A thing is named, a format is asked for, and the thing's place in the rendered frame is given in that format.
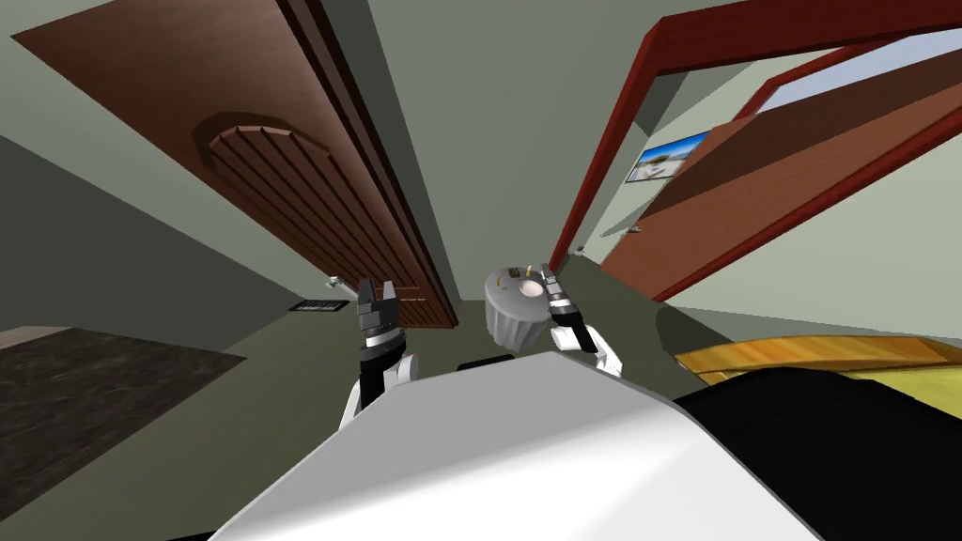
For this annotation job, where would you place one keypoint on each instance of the black floor vent grille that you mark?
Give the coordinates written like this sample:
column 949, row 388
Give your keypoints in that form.
column 319, row 305

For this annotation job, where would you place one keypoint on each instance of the plain brown door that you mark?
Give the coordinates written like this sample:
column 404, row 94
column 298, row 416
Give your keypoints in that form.
column 766, row 188

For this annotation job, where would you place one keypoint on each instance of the framed landscape picture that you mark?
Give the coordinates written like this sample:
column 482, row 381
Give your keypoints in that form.
column 665, row 159

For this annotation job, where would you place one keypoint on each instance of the dark grey rug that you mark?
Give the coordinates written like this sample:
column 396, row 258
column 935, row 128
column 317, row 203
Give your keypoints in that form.
column 83, row 398

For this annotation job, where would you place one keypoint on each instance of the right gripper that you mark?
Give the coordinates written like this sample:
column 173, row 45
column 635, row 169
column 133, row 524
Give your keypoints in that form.
column 552, row 287

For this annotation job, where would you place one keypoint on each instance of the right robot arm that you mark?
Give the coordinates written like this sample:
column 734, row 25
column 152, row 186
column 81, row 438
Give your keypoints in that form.
column 579, row 342

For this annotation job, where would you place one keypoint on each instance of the yellow wooden furniture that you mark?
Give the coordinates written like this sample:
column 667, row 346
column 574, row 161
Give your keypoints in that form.
column 812, row 352

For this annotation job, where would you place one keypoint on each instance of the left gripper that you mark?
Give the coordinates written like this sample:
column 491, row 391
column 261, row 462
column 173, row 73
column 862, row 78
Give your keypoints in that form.
column 379, row 319

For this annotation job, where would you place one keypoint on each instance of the grey round ribbed table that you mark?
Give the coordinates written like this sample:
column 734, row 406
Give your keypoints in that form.
column 511, row 315

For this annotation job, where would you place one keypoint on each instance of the brown door with arched panel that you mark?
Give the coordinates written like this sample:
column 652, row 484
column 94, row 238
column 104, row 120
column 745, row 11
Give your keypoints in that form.
column 285, row 150

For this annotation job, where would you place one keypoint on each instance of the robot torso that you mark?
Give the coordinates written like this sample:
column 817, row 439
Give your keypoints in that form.
column 526, row 451

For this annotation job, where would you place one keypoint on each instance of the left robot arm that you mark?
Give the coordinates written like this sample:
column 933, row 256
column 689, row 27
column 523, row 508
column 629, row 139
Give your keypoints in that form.
column 373, row 376

